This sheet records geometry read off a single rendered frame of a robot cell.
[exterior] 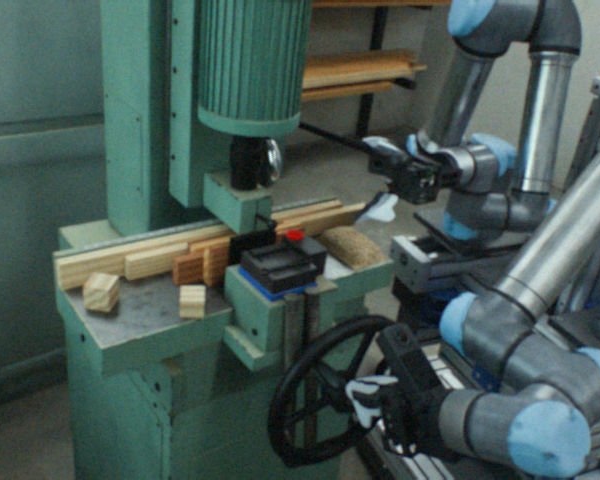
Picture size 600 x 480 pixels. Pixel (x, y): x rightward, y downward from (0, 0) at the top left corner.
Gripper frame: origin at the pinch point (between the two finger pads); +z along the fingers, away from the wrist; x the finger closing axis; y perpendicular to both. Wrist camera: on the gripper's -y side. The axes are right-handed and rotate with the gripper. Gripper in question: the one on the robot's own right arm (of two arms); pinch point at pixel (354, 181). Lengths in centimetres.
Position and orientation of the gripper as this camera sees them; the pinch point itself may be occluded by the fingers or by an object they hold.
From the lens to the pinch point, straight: 114.1
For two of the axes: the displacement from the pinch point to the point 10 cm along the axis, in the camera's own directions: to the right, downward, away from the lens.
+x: -0.8, 9.1, 4.2
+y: 5.9, 3.8, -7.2
